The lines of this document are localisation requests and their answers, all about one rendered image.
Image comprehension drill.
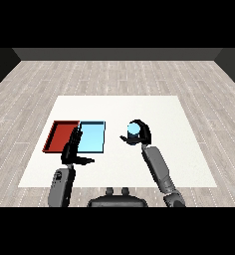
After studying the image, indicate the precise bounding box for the blue can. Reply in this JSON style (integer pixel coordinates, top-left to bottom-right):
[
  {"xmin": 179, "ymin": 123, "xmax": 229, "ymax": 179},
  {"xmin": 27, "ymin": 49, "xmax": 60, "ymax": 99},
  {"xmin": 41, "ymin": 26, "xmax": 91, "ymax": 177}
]
[{"xmin": 126, "ymin": 122, "xmax": 141, "ymax": 140}]

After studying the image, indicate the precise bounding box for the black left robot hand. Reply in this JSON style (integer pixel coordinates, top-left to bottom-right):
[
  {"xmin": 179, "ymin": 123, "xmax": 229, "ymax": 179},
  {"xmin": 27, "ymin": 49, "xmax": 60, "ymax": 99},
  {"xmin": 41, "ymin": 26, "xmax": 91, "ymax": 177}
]
[{"xmin": 60, "ymin": 125, "xmax": 96, "ymax": 167}]

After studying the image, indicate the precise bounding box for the dark grey robot body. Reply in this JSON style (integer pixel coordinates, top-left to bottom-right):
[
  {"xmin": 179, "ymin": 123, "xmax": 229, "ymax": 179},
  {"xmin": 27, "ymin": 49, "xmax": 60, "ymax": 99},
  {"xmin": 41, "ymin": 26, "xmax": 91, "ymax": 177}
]
[{"xmin": 87, "ymin": 187, "xmax": 149, "ymax": 208}]

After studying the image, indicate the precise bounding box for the red shallow open box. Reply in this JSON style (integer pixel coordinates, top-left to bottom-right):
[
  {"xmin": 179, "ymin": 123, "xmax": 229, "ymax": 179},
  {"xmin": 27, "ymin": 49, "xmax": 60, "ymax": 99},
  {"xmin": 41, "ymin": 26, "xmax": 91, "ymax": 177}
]
[{"xmin": 42, "ymin": 120, "xmax": 81, "ymax": 154}]

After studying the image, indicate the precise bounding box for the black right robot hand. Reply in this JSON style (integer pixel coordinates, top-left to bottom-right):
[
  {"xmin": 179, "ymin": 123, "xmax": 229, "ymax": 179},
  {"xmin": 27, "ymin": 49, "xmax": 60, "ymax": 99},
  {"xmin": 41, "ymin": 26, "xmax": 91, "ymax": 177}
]
[{"xmin": 118, "ymin": 119, "xmax": 152, "ymax": 146}]

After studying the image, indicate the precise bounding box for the light blue shallow open box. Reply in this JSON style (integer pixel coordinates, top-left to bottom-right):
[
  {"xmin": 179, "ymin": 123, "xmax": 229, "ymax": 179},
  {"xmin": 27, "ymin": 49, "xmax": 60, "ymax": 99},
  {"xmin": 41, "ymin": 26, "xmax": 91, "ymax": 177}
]
[{"xmin": 75, "ymin": 121, "xmax": 107, "ymax": 154}]

